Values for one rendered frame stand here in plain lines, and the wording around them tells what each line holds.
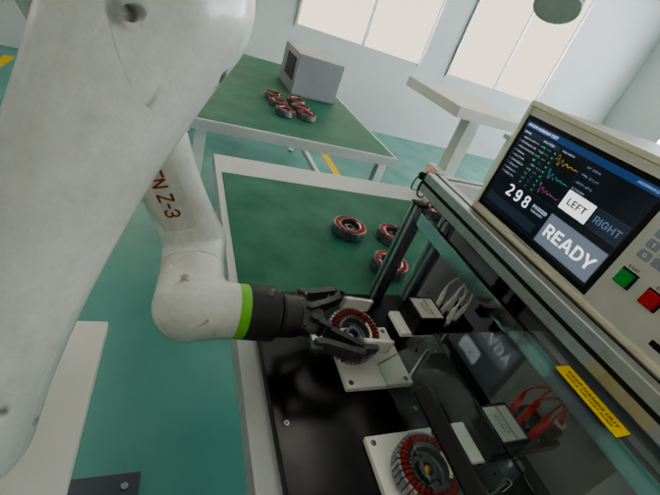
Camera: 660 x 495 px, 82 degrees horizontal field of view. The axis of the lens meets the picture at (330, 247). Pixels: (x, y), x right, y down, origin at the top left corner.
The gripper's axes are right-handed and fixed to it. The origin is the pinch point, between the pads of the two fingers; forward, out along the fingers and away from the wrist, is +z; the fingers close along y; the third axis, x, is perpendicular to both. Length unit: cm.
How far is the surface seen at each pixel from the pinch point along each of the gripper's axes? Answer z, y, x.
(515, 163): 10.3, -3.3, 37.7
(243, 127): -7, -133, -12
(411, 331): 6.1, 3.9, 2.9
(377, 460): -3.7, 21.9, -8.4
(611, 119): 635, -435, 108
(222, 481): -4, -11, -87
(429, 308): 9.4, 1.5, 7.2
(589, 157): 9.5, 7.7, 43.8
